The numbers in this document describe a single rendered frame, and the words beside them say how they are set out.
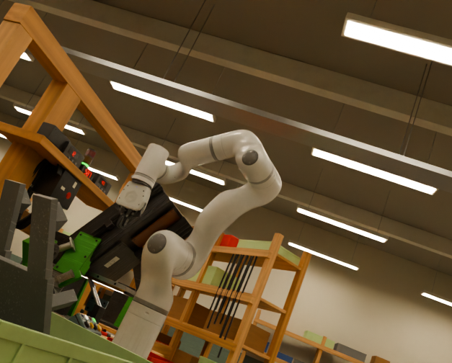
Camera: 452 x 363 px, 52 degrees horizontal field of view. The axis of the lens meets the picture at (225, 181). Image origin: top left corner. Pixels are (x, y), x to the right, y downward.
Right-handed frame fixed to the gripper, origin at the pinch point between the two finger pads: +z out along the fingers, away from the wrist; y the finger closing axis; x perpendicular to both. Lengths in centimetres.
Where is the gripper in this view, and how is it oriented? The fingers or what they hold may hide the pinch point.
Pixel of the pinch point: (122, 222)
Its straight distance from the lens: 171.6
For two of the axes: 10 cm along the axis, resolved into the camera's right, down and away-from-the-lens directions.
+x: 1.8, 4.2, 8.9
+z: -3.8, 8.7, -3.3
